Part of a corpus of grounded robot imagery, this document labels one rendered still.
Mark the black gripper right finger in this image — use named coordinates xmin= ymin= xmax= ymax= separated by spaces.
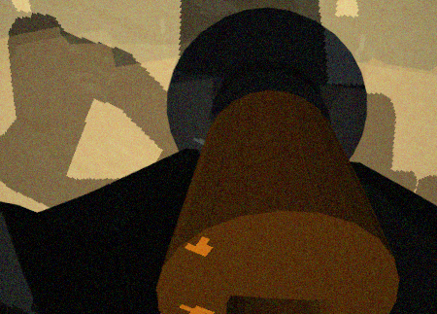
xmin=351 ymin=161 xmax=437 ymax=314

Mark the orange knob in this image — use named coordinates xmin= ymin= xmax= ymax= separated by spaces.
xmin=156 ymin=90 xmax=399 ymax=314

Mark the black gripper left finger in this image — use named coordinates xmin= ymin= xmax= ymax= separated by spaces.
xmin=0 ymin=150 xmax=200 ymax=314

